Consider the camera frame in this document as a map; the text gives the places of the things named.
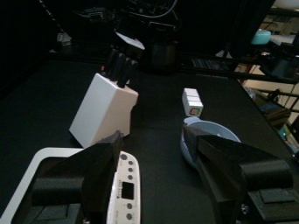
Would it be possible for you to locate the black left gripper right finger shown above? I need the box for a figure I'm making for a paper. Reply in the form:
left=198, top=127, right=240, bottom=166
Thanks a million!
left=183, top=125, right=299, bottom=224

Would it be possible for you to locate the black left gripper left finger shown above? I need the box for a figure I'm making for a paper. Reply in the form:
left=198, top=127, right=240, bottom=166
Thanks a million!
left=11, top=129, right=125, bottom=224

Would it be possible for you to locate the white scale device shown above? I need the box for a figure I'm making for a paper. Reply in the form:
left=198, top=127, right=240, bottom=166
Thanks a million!
left=0, top=147, right=143, bottom=224

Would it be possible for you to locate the light blue bowl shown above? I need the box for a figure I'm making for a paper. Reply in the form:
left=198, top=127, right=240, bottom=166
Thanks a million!
left=180, top=116, right=242, bottom=170

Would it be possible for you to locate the white knife block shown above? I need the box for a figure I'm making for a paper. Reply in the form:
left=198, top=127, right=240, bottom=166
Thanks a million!
left=68, top=73, right=140, bottom=149

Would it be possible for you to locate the small white box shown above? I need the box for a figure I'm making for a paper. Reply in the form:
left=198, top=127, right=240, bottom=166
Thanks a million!
left=182, top=87, right=204, bottom=118

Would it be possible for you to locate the white paper sheet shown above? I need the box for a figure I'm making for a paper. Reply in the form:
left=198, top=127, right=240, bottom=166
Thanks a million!
left=115, top=31, right=146, bottom=51

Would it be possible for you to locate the teal cylinder container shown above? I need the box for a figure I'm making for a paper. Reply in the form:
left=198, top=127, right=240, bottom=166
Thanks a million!
left=250, top=29, right=272, bottom=46

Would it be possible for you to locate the black knife handle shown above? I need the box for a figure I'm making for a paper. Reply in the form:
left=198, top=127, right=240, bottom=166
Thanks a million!
left=116, top=59, right=139, bottom=88
left=101, top=48, right=119, bottom=79
left=109, top=53, right=128, bottom=82

